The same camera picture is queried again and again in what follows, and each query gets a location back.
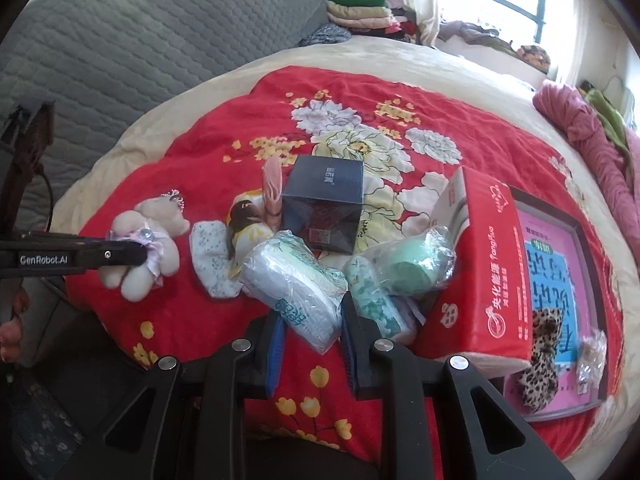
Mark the white curtain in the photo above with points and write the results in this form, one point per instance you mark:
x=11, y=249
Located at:
x=425, y=0
x=575, y=25

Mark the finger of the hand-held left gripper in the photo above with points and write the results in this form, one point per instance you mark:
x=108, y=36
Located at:
x=75, y=255

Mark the dark patterned pillow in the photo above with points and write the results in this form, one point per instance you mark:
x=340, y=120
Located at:
x=325, y=35

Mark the red cardboard carton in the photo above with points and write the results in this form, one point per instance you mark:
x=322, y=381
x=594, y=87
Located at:
x=490, y=270

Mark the stack of folded clothes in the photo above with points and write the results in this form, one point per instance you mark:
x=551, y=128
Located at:
x=360, y=10

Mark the green cloth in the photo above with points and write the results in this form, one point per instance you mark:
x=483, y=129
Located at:
x=607, y=115

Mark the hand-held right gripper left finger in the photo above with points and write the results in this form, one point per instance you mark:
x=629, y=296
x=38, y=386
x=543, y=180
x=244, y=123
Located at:
x=275, y=355

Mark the white floral fabric pouch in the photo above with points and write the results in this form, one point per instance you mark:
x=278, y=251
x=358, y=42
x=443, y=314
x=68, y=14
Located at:
x=212, y=260

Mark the pink quilt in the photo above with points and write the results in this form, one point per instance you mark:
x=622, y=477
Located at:
x=600, y=150

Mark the green floral roll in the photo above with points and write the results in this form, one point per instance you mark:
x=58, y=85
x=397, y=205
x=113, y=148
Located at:
x=372, y=295

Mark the cream bedspread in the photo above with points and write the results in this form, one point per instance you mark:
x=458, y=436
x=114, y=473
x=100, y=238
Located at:
x=400, y=55

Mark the dark framed tray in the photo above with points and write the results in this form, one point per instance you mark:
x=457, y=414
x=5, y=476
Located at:
x=586, y=260

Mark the plastic tissue pack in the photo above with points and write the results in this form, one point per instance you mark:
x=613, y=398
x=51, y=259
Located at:
x=290, y=280

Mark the person's left hand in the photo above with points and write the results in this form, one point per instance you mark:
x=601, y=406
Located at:
x=10, y=340

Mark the grey quilted headboard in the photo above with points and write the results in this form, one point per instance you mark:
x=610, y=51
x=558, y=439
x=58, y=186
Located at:
x=125, y=35

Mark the dark blue box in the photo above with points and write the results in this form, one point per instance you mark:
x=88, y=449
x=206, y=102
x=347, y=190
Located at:
x=325, y=210

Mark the green item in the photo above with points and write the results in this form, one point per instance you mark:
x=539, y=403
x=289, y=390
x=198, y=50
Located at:
x=410, y=265

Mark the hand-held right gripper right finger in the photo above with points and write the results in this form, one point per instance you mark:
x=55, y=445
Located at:
x=350, y=355

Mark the leopard print scrunchie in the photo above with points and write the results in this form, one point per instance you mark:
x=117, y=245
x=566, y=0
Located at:
x=542, y=360

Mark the red floral blanket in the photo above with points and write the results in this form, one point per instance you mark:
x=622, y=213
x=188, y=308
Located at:
x=200, y=160

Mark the pile of clothes on windowsill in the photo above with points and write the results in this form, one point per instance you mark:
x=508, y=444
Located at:
x=475, y=32

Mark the small clear plastic bag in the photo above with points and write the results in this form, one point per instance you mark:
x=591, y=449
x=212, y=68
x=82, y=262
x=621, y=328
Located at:
x=592, y=355

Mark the white blue yellow packet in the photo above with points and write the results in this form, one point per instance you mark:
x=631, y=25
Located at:
x=250, y=235

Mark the dark floral cushion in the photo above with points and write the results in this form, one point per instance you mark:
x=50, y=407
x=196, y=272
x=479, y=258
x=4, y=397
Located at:
x=534, y=57

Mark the dark patterned floor mat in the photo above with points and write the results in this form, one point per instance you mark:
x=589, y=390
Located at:
x=40, y=435

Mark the pink book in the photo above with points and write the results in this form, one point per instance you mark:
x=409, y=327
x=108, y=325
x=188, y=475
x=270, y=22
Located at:
x=555, y=270

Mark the cream teddy bear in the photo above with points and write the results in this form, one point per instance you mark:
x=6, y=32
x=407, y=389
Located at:
x=135, y=270

